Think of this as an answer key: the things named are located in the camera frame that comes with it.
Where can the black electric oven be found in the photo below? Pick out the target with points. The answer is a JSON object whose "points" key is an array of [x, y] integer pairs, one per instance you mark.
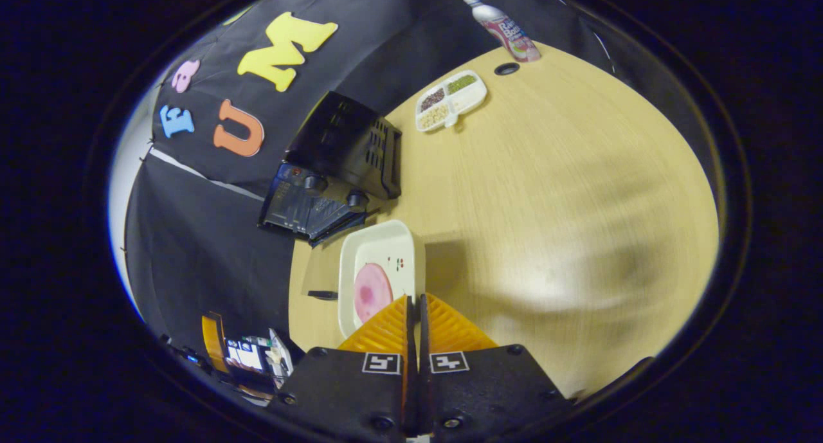
{"points": [[341, 134]]}

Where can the small black object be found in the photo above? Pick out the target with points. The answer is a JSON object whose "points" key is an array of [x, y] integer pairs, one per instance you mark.
{"points": [[321, 295]]}

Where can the black oven knob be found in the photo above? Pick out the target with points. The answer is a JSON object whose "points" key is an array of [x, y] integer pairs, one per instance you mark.
{"points": [[357, 200], [315, 184]]}

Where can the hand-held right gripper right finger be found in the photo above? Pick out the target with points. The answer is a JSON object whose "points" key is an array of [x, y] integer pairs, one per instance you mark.
{"points": [[495, 391]]}

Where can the pink label drink bottle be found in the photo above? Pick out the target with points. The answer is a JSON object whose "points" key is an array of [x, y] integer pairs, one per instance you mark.
{"points": [[505, 28]]}

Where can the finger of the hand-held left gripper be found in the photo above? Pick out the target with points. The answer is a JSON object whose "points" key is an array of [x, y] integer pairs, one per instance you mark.
{"points": [[215, 340]]}

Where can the pink ham slice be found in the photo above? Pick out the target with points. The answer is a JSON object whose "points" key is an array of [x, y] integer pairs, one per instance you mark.
{"points": [[373, 292]]}

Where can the white divided snack tray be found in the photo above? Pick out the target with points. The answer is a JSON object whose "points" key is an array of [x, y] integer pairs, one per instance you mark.
{"points": [[450, 99]]}

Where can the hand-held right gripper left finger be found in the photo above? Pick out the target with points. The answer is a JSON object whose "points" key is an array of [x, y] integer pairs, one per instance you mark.
{"points": [[347, 398]]}

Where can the white square plate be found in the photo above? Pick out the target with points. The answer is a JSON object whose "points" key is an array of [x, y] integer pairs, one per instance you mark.
{"points": [[386, 247]]}

